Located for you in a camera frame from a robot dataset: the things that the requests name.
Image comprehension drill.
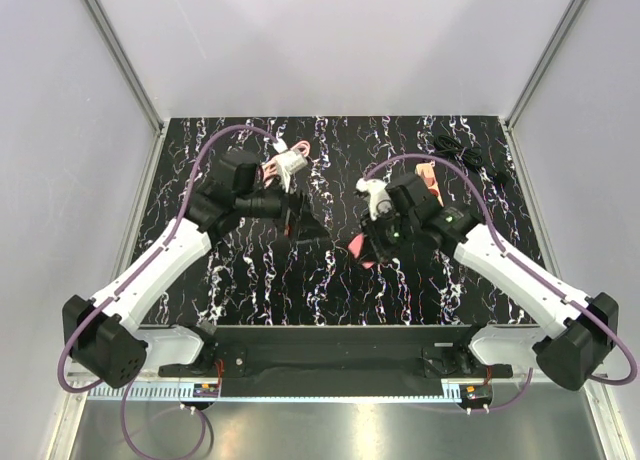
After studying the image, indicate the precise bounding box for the pink coiled cord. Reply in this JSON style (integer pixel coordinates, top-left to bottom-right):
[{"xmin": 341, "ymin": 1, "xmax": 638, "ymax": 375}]
[{"xmin": 258, "ymin": 139, "xmax": 312, "ymax": 186}]

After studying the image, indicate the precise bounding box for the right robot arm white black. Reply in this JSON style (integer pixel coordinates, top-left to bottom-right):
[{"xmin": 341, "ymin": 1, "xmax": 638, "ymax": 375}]
[{"xmin": 351, "ymin": 174, "xmax": 619, "ymax": 391}]

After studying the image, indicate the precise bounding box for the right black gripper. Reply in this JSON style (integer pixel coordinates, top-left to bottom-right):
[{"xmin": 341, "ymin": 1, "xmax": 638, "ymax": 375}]
[{"xmin": 359, "ymin": 205, "xmax": 419, "ymax": 264}]

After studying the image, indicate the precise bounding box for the wooden red socket power strip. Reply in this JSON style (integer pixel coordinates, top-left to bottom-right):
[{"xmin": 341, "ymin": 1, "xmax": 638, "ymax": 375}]
[{"xmin": 415, "ymin": 162, "xmax": 444, "ymax": 205}]

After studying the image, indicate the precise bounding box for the black coiled cable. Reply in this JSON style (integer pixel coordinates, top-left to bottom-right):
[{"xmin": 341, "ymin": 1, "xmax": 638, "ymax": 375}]
[{"xmin": 432, "ymin": 133, "xmax": 508, "ymax": 184}]

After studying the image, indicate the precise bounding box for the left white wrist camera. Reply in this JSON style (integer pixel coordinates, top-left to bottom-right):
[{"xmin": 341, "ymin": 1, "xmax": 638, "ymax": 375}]
[{"xmin": 272, "ymin": 140, "xmax": 311, "ymax": 192}]

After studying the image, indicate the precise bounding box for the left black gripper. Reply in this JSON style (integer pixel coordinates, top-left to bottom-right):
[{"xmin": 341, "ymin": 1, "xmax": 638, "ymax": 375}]
[{"xmin": 237, "ymin": 170, "xmax": 330, "ymax": 242}]

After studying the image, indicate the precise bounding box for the purple cable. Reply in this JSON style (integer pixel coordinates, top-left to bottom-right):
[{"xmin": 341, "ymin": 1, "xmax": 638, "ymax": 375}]
[
  {"xmin": 57, "ymin": 124, "xmax": 286, "ymax": 456},
  {"xmin": 364, "ymin": 153, "xmax": 639, "ymax": 412}
]

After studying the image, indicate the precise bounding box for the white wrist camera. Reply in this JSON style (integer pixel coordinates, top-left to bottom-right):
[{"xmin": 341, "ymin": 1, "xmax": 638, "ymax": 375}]
[
  {"xmin": 356, "ymin": 178, "xmax": 393, "ymax": 221},
  {"xmin": 272, "ymin": 140, "xmax": 311, "ymax": 192}
]

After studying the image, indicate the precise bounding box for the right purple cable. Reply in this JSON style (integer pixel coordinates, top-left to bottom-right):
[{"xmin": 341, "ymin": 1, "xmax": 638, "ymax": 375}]
[{"xmin": 364, "ymin": 153, "xmax": 639, "ymax": 412}]

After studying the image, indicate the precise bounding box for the pink square charger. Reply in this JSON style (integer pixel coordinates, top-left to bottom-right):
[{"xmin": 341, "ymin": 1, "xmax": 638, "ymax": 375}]
[{"xmin": 348, "ymin": 233, "xmax": 374, "ymax": 269}]

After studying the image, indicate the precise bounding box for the grey slotted cable duct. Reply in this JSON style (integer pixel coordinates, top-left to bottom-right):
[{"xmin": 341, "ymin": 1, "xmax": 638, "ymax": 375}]
[{"xmin": 88, "ymin": 382, "xmax": 220, "ymax": 402}]

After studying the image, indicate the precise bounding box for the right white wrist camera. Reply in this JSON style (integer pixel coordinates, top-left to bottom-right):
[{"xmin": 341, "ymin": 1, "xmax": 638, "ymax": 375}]
[{"xmin": 356, "ymin": 178, "xmax": 393, "ymax": 221}]

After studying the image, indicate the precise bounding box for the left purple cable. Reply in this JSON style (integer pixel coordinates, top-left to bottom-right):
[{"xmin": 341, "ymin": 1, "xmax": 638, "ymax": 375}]
[{"xmin": 57, "ymin": 124, "xmax": 286, "ymax": 456}]

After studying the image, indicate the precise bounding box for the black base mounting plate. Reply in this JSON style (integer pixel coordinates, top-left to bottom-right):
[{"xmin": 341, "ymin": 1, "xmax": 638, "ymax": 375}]
[{"xmin": 159, "ymin": 325, "xmax": 512, "ymax": 379}]

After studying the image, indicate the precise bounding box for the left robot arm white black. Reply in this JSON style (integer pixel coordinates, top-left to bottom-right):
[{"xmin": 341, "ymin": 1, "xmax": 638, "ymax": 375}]
[{"xmin": 61, "ymin": 141, "xmax": 328, "ymax": 388}]

